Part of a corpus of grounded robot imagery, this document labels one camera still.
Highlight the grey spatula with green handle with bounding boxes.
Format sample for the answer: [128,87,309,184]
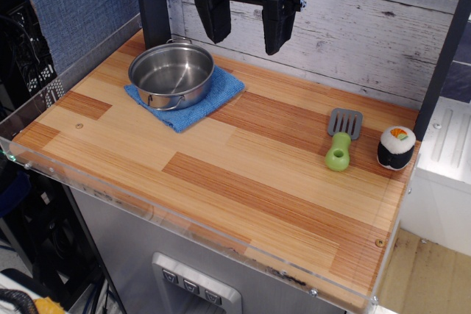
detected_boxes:
[325,107,363,171]

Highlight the steel pot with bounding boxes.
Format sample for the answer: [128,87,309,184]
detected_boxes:
[128,40,215,111]

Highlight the blue cloth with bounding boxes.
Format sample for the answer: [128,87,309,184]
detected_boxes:
[124,66,245,133]

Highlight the clear acrylic table guard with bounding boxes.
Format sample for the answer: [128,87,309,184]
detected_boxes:
[1,33,417,313]

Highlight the plush sushi roll toy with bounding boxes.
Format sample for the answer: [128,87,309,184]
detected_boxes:
[377,126,416,171]

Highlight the silver dispenser panel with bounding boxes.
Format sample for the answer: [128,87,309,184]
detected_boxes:
[152,252,243,313]

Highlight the white plastic cabinet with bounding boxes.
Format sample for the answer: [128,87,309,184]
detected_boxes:
[400,98,470,255]

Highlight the yellow object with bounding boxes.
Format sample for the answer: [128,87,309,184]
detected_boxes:
[34,298,63,314]

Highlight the dark grey left post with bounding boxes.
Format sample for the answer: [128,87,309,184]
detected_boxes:
[138,0,171,49]

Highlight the dark grey post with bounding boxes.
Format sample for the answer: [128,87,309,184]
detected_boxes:
[138,0,171,49]
[413,0,470,141]

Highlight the dark grey right post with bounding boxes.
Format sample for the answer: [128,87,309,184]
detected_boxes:
[413,0,470,141]

